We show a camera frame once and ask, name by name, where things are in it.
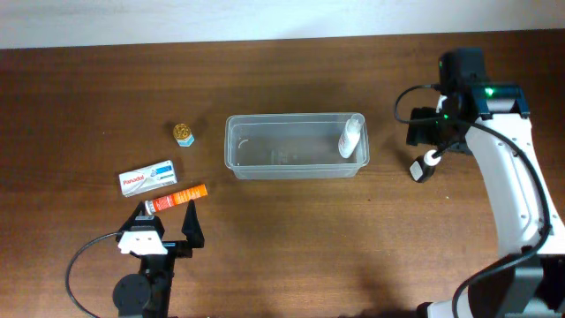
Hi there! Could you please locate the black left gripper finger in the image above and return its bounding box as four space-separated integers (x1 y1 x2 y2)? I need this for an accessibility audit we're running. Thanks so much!
116 211 164 242
181 200 204 242

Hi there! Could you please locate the white Panadol box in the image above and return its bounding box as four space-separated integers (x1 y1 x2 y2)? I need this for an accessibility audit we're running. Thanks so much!
118 160 177 197

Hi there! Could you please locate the dark bottle white cap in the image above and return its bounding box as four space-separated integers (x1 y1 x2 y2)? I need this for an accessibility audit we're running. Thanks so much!
409 150 441 183

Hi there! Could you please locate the white squeeze bottle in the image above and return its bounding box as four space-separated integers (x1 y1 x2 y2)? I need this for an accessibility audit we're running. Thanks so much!
338 113 365 159

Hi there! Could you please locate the small jar gold lid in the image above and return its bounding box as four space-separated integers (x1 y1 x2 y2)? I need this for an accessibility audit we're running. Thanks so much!
173 124 194 148

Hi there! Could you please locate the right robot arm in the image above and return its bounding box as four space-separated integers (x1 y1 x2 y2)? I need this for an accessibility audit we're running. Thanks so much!
405 48 564 318

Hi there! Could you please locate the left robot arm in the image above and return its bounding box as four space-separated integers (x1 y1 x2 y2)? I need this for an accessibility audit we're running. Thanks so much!
112 200 205 318

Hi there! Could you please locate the clear plastic container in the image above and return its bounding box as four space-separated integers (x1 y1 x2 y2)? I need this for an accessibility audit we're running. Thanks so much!
224 112 370 180

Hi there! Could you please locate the orange tube white cap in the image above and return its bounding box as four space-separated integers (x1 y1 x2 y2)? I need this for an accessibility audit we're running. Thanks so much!
145 184 208 215

